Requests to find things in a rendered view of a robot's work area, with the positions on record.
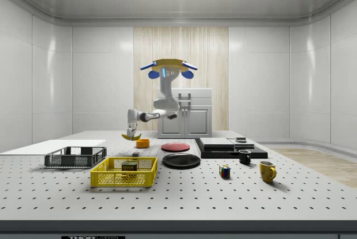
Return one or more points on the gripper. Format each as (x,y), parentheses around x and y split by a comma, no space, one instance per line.
(131,132)

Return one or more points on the banana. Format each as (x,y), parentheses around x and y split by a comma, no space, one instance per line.
(138,137)

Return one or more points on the flat-sided can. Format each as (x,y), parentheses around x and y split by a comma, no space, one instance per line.
(129,167)

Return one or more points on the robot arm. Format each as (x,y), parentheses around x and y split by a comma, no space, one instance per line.
(166,88)

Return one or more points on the yellow bowl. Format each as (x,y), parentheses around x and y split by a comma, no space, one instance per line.
(142,143)

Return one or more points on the grey cube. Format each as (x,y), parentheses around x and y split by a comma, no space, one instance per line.
(135,154)

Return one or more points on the red plate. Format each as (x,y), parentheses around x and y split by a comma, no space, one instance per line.
(175,146)

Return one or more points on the yellow basket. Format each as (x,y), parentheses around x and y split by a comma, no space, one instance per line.
(122,179)

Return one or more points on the black plate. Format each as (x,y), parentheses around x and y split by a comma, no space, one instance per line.
(181,160)

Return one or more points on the white cabinet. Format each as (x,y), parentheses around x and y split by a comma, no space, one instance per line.
(195,122)

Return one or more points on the dark grey basket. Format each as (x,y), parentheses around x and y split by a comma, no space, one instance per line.
(72,161)

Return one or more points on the drone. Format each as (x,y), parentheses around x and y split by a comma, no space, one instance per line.
(168,62)

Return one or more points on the white board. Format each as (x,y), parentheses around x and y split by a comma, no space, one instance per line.
(42,146)

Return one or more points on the puzzle cube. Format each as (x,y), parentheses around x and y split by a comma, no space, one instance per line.
(224,172)

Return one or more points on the black mug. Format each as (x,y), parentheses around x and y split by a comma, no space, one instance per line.
(244,157)

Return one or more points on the yellow mug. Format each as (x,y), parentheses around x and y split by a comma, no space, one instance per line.
(266,172)

